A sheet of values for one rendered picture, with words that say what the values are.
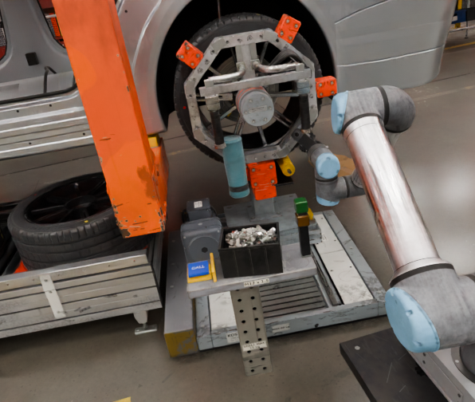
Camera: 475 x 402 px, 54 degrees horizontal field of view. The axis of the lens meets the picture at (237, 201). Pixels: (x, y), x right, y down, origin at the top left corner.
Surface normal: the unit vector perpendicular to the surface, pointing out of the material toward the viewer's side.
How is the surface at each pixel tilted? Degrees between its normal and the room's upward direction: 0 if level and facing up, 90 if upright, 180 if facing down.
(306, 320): 90
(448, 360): 1
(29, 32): 90
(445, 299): 34
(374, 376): 0
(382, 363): 0
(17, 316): 90
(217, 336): 90
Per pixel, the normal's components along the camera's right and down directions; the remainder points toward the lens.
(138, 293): 0.11, 0.43
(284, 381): -0.14, -0.89
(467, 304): -0.04, -0.42
